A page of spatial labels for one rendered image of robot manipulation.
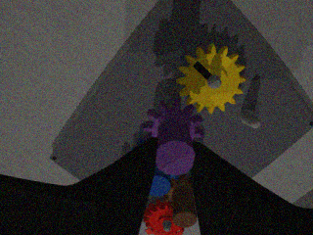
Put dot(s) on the blue gear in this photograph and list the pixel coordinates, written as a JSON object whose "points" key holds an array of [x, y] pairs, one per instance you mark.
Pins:
{"points": [[161, 182]]}

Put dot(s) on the dark brown gear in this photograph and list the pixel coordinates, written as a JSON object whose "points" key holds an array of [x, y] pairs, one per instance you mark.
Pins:
{"points": [[182, 201]]}

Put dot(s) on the yellow gear with black stripe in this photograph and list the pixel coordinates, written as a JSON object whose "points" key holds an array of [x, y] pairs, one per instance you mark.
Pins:
{"points": [[201, 68]]}

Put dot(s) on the grey board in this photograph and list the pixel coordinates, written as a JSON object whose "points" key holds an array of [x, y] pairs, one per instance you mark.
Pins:
{"points": [[265, 122]]}

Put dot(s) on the red gear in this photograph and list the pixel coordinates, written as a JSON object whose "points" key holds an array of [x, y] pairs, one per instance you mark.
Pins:
{"points": [[155, 214]]}

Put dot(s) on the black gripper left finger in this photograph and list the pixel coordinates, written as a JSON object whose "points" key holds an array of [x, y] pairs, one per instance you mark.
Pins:
{"points": [[109, 202]]}

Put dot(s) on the purple gear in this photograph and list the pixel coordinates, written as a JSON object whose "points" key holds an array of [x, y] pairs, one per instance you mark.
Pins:
{"points": [[175, 130]]}

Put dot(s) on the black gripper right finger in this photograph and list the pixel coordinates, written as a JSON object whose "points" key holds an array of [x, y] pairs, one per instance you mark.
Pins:
{"points": [[230, 203]]}

